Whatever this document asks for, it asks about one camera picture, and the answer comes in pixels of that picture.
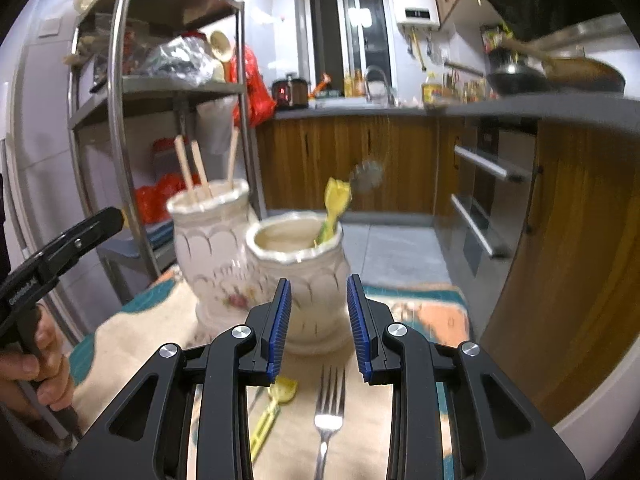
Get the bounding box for red plastic bag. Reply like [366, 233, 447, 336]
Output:
[135, 172, 176, 226]
[230, 45, 277, 128]

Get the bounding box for black wok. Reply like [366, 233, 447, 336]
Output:
[445, 50, 551, 96]

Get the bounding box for printed quilted cloth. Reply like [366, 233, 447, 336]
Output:
[67, 265, 473, 480]

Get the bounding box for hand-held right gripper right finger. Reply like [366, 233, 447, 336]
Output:
[346, 274, 586, 480]

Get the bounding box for white floral ceramic utensil holder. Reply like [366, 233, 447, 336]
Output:
[166, 179, 353, 356]

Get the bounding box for red rice cooker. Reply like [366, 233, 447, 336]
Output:
[271, 74, 309, 111]

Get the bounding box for yellow plastic spoon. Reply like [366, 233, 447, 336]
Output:
[248, 377, 299, 463]

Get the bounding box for brown frying pan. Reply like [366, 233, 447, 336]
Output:
[500, 35, 627, 95]

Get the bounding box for clear plastic bag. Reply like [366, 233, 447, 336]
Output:
[196, 97, 238, 156]

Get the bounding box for wooden chopstick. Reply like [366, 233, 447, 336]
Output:
[173, 135, 197, 201]
[190, 140, 214, 200]
[226, 126, 241, 187]

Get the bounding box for built-in oven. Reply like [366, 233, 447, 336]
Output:
[432, 115, 543, 301]

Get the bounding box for person's left hand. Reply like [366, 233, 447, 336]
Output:
[0, 305, 76, 418]

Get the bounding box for metal faucet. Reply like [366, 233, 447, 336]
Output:
[365, 65, 401, 107]

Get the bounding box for beige cup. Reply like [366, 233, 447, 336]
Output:
[209, 30, 234, 62]

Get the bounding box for row of condiment bottles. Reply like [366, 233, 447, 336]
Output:
[442, 72, 488, 103]

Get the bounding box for kitchen window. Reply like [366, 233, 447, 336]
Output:
[302, 0, 398, 93]

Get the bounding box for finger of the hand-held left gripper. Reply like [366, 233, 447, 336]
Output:
[30, 206, 126, 281]

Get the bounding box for yellow bottles at window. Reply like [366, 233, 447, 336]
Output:
[342, 70, 366, 98]

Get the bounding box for grey kitchen countertop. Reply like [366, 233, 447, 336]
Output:
[272, 87, 640, 131]

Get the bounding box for metal fork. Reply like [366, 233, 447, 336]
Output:
[348, 159, 386, 195]
[313, 365, 347, 480]

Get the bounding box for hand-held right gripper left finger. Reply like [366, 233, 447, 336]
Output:
[60, 279, 293, 480]

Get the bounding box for silver plastic bag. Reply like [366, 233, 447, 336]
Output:
[137, 35, 216, 86]

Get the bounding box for yellow oil bottle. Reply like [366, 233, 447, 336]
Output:
[421, 72, 443, 106]

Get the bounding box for metal shelf rack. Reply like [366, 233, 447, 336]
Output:
[67, 0, 266, 306]

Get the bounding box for wooden base cabinets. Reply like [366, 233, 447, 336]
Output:
[255, 110, 640, 426]

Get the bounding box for white refrigerator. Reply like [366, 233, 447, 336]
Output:
[0, 10, 126, 346]

